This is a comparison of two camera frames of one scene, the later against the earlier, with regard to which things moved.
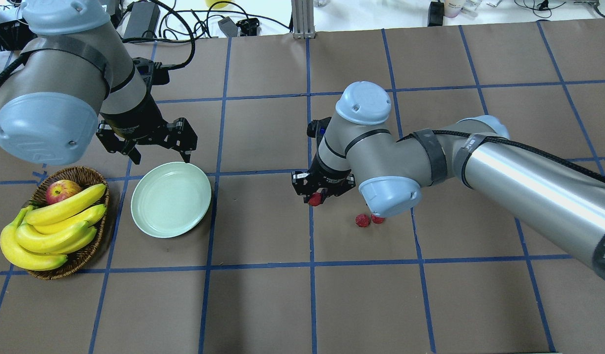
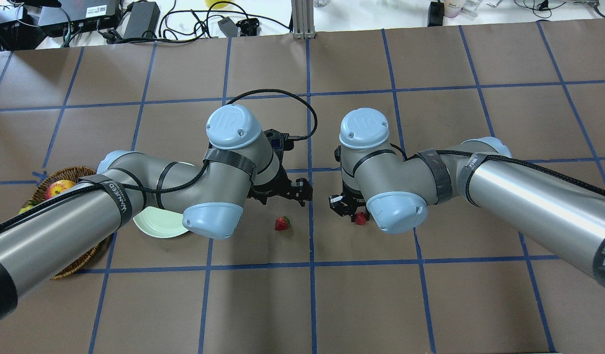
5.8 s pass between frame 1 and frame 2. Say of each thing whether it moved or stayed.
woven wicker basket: stayed
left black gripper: moved
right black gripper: moved
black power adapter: stayed
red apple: stayed
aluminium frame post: stayed
